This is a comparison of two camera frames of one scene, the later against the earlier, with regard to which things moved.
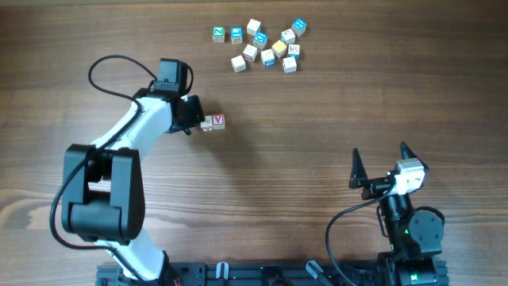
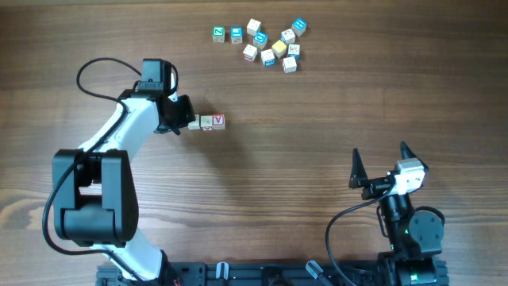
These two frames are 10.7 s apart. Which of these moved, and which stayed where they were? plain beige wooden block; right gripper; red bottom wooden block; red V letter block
Moved: plain beige wooden block
Stayed: red V letter block; red bottom wooden block; right gripper
